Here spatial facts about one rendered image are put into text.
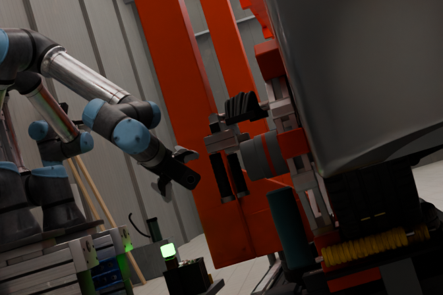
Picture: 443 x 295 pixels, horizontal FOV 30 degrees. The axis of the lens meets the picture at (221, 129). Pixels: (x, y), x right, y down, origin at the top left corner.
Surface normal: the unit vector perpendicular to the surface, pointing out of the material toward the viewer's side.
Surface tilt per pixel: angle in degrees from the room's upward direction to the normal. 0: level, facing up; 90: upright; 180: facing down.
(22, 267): 90
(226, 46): 90
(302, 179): 90
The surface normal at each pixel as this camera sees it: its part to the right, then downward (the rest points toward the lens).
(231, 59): -0.16, -0.04
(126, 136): -0.30, -0.34
